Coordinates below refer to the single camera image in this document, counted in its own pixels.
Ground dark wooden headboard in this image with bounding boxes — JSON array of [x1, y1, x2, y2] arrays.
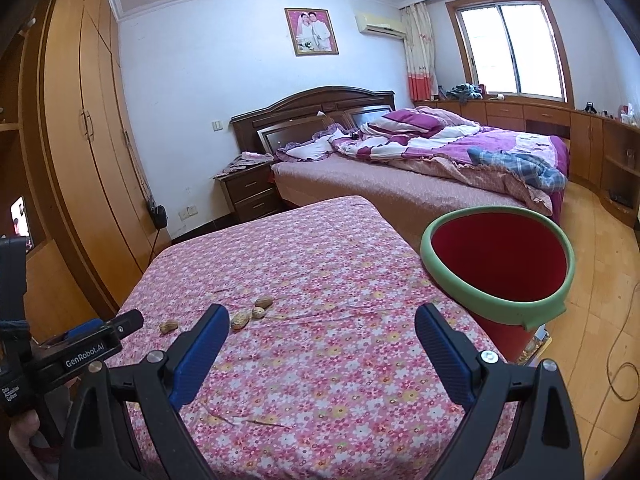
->
[[230, 86, 397, 156]]

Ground wooden framed window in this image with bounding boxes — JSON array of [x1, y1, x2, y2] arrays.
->
[[445, 0, 576, 106]]

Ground bed with pink sheet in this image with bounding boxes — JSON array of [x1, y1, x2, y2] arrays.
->
[[230, 86, 571, 256]]

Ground dark wooden nightstand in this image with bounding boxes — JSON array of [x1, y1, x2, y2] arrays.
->
[[214, 160, 283, 223]]

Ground pink cloth on nightstand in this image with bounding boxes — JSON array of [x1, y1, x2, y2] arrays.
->
[[220, 151, 275, 175]]

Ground beige floor cable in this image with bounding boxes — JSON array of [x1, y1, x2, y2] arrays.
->
[[605, 290, 640, 403]]

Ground floral curtain with red hem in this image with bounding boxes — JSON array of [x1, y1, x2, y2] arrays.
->
[[400, 2, 440, 102]]

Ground red bin with green rim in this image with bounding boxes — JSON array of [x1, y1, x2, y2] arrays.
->
[[420, 205, 576, 363]]

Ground person's left hand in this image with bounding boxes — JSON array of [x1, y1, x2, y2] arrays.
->
[[7, 410, 43, 466]]

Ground pink floral tablecloth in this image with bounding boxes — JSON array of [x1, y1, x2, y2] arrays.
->
[[107, 196, 521, 480]]

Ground framed wall photo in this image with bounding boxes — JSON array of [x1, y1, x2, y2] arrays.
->
[[284, 7, 340, 57]]

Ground light wooden wardrobe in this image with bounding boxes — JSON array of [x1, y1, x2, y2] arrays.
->
[[0, 0, 161, 306]]

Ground blue crumpled clothes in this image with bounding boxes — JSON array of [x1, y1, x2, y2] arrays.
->
[[446, 82, 485, 105]]

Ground blue plaid blanket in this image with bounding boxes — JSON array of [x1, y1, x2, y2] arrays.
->
[[467, 147, 568, 193]]

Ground lit tablet screen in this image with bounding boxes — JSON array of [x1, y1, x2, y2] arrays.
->
[[9, 195, 33, 251]]

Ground purple patchwork quilt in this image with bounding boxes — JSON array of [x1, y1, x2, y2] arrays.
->
[[330, 106, 571, 216]]

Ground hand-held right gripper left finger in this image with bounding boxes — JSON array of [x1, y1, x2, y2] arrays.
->
[[59, 303, 231, 480]]

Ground wall air conditioner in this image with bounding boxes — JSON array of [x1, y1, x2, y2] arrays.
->
[[355, 12, 407, 40]]

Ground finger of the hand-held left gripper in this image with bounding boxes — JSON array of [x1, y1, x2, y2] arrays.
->
[[64, 318, 105, 343], [99, 309, 145, 345]]

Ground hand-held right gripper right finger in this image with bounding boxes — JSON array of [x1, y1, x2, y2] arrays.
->
[[415, 302, 585, 480]]

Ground stack of magazines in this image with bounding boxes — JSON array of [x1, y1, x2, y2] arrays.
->
[[517, 324, 552, 363]]

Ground white pillow with purple frill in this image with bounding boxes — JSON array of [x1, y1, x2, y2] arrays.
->
[[275, 127, 346, 162]]

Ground long wooden low cabinet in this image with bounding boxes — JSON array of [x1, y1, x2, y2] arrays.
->
[[435, 99, 640, 228]]

